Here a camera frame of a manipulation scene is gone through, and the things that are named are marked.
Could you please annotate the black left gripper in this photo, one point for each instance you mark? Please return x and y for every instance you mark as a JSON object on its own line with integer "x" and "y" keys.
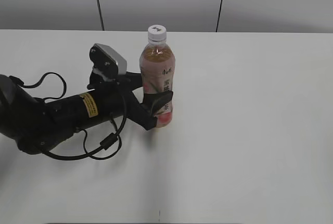
{"x": 116, "y": 98}

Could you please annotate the peach oolong tea bottle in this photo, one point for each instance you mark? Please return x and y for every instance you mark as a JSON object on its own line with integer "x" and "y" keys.
{"x": 157, "y": 66}

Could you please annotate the white bottle cap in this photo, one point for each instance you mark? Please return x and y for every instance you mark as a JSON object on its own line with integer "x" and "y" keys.
{"x": 157, "y": 33}

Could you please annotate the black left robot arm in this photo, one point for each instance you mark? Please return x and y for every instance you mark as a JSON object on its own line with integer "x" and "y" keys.
{"x": 38, "y": 125}

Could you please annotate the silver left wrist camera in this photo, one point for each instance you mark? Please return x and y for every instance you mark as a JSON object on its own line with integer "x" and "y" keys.
{"x": 107, "y": 63}

